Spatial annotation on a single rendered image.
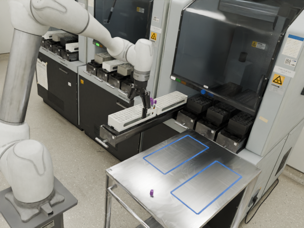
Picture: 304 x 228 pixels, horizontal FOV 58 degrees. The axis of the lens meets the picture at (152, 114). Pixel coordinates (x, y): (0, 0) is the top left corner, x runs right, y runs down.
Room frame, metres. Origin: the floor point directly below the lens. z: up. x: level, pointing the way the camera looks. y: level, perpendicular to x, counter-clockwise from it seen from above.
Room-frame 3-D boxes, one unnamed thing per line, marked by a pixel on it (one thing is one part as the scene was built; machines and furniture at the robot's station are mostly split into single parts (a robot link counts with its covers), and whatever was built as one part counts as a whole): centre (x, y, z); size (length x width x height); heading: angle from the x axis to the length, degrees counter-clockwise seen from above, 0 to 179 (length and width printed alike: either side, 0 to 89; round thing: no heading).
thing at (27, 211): (0.79, 0.43, 0.73); 0.22 x 0.18 x 0.06; 50
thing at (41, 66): (2.72, 1.26, 0.43); 0.27 x 0.02 x 0.36; 50
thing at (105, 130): (1.47, 0.02, 0.78); 0.73 x 0.14 x 0.09; 140
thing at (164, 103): (1.61, -0.09, 0.83); 0.30 x 0.10 x 0.06; 140
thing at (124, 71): (2.03, 0.27, 0.85); 0.12 x 0.02 x 0.06; 51
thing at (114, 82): (2.21, 0.13, 0.78); 0.73 x 0.14 x 0.09; 140
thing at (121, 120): (1.36, 0.11, 0.84); 0.30 x 0.10 x 0.06; 140
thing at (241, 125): (1.39, -0.51, 0.85); 0.12 x 0.02 x 0.06; 49
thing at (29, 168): (0.81, 0.45, 0.87); 0.18 x 0.16 x 0.22; 56
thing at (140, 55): (1.40, 0.10, 1.20); 0.13 x 0.11 x 0.16; 56
